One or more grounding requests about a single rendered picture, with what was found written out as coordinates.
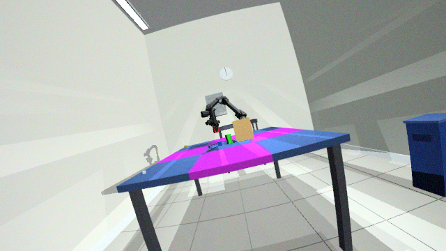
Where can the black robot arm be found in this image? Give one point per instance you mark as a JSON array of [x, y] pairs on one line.
[[210, 111]]

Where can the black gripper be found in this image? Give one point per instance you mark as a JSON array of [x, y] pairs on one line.
[[215, 123]]

